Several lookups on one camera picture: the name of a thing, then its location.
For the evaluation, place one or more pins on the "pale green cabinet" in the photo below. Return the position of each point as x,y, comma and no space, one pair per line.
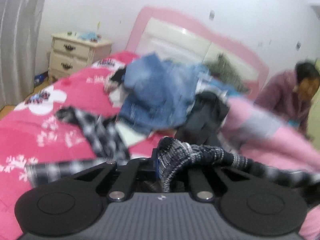
315,120

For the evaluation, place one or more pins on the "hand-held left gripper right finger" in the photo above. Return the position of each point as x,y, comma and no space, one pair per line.
197,182

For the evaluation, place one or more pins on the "small black garment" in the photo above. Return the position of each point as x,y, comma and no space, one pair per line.
117,76

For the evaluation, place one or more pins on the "pink floral printed blanket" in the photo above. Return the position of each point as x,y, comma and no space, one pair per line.
37,130

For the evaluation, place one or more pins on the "olive green garment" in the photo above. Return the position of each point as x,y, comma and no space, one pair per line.
225,67

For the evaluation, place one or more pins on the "black white plaid shirt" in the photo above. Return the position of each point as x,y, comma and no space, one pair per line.
175,152

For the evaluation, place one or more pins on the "white knit sweater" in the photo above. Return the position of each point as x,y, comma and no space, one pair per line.
130,135

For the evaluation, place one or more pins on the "pink white headboard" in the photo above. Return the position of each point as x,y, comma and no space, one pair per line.
175,35

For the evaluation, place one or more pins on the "grey curtain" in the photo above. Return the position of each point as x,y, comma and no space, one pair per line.
17,42

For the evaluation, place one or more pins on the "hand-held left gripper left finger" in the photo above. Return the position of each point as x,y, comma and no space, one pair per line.
156,166

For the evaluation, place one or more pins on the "light pink quilt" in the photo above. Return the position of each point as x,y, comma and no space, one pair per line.
262,135

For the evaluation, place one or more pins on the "dark grey garment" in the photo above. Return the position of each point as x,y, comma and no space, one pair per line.
202,120

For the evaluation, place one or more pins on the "light blue cloth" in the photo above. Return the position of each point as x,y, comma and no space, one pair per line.
88,36

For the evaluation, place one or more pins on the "cream nightstand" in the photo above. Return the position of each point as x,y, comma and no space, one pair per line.
70,55

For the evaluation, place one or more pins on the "blue plastic bag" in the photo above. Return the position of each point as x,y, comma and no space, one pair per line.
40,78

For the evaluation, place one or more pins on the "blue denim jeans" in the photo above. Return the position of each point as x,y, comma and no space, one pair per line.
155,92

